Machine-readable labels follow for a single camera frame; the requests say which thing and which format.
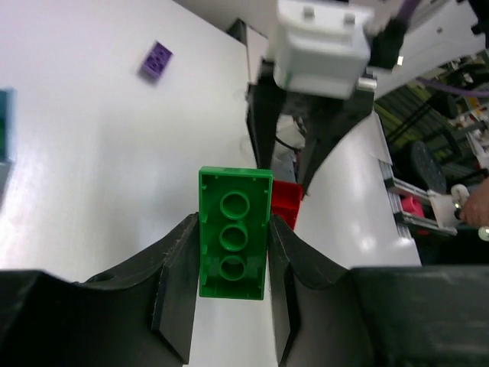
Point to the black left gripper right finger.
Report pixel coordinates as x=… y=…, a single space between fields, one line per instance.
x=327 y=315

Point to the blue container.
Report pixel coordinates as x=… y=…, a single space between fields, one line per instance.
x=8 y=133

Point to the pink object in background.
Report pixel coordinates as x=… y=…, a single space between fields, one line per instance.
x=412 y=206

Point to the person hand in background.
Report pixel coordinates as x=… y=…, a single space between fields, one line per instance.
x=475 y=210

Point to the green lego plate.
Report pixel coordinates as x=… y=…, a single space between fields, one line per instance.
x=234 y=214

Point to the aluminium frame rail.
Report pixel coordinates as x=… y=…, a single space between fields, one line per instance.
x=439 y=210

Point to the red rounded lego brick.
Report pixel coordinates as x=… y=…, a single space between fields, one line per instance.
x=286 y=200

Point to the small purple lego brick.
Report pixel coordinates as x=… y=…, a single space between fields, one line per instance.
x=155 y=62

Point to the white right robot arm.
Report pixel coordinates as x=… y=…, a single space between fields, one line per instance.
x=410 y=45

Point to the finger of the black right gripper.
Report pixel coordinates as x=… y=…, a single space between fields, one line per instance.
x=327 y=123
x=265 y=103

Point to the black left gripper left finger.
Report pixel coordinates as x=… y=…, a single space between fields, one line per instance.
x=138 y=313

